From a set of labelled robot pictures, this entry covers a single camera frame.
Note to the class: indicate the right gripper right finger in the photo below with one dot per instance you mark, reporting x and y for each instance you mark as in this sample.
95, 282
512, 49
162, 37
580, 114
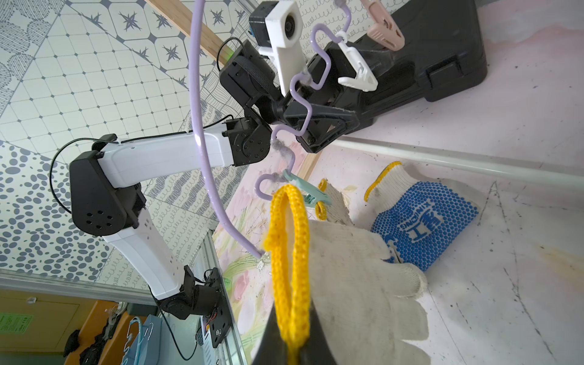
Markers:
316, 350

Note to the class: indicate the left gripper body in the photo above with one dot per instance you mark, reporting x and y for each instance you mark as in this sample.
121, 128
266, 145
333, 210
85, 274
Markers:
318, 116

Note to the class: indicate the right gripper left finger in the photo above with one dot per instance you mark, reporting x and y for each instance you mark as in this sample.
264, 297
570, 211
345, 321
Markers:
272, 349

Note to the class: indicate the white clothes peg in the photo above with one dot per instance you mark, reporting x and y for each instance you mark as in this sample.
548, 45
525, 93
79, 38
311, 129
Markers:
364, 79

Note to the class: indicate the yellow dotted work glove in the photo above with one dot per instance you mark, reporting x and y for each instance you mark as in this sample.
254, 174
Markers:
367, 306

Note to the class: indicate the green clothes peg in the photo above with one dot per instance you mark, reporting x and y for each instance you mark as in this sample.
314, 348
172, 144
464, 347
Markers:
312, 194

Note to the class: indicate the blue dotted glove with logo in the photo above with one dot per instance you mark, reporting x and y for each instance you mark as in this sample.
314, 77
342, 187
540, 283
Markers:
417, 219

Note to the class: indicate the pink clothes peg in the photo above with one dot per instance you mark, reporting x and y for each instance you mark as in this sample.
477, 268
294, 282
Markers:
384, 30

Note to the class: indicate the black plastic case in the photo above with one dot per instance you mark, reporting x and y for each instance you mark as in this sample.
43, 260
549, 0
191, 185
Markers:
443, 55

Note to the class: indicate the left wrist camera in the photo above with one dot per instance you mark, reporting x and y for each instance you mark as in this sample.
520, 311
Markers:
277, 27

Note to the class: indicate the wooden drying rack frame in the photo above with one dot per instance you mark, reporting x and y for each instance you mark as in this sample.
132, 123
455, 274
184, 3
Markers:
181, 17

